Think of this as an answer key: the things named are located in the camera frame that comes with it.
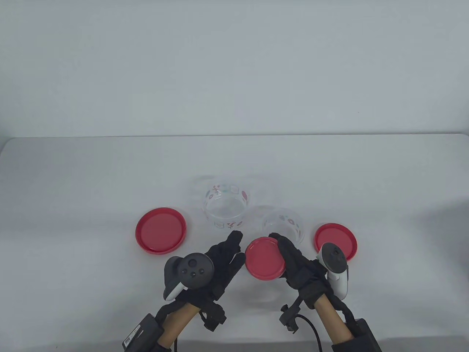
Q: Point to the black labelled forearm box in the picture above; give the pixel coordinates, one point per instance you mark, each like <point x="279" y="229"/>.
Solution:
<point x="141" y="332"/>

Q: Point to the small red lid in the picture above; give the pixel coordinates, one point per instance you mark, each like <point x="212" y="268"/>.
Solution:
<point x="263" y="260"/>

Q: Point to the medium red lid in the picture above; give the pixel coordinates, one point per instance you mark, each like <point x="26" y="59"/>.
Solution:
<point x="335" y="234"/>

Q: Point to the gray forearm box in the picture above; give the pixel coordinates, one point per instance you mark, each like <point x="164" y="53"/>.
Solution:
<point x="361" y="335"/>

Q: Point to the white and black hand controller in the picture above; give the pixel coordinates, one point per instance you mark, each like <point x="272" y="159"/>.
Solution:
<point x="339" y="282"/>
<point x="194" y="269"/>

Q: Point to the small clear printed food container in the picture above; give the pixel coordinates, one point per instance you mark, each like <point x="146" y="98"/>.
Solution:
<point x="282" y="225"/>

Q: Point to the large clear printed food container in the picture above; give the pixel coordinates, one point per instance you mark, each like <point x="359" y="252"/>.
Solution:
<point x="225" y="212"/>

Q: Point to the large red lid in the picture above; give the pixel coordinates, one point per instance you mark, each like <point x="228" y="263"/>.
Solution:
<point x="161" y="229"/>

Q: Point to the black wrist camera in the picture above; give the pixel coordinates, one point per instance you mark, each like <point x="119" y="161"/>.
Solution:
<point x="289" y="317"/>
<point x="214" y="319"/>

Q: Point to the person's right hand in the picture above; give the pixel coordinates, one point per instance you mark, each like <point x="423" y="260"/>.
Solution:
<point x="300" y="271"/>

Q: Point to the medium clear printed food container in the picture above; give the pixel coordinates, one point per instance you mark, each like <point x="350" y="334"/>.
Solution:
<point x="293" y="222"/>

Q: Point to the person's right forearm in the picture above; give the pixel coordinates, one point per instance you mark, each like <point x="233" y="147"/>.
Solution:
<point x="329" y="319"/>

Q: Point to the person's left forearm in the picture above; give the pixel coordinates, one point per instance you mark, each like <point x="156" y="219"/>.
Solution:
<point x="179" y="322"/>

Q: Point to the person's left hand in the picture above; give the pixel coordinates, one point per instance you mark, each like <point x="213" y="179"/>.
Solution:
<point x="225" y="267"/>

